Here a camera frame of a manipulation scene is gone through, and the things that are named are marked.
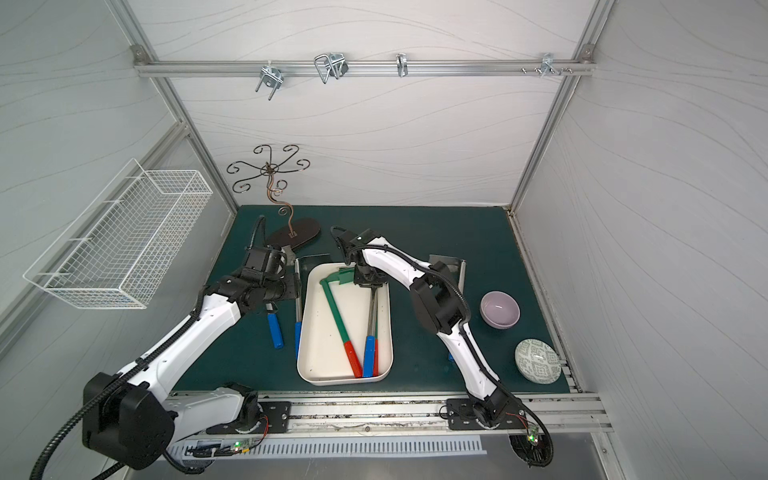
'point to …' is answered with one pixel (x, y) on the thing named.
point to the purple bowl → (500, 310)
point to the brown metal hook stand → (298, 232)
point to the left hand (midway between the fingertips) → (293, 285)
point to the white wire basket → (123, 245)
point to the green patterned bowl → (538, 362)
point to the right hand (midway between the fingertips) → (371, 283)
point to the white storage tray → (323, 357)
